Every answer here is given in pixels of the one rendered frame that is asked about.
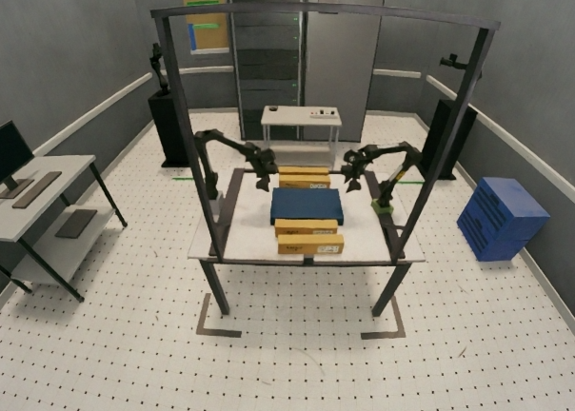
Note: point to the brown cardboard carton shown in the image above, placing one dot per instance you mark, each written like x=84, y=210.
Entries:
x=313, y=171
x=304, y=181
x=299, y=227
x=311, y=244

